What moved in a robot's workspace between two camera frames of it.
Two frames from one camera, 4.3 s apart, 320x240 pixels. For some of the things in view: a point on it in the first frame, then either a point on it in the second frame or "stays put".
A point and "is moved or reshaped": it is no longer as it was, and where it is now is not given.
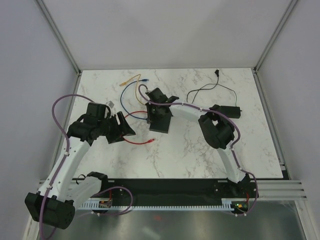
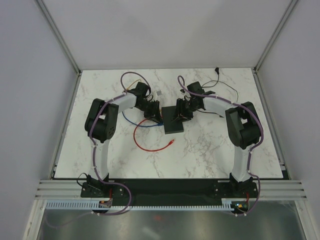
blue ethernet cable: [144, 80] is moved or reshaped
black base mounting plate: [120, 189] stays put
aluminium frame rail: [270, 190] stays put
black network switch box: [159, 121] is moved or reshaped
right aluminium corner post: [285, 17] stays put
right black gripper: [149, 107] -> [182, 115]
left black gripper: [121, 130] -> [154, 114]
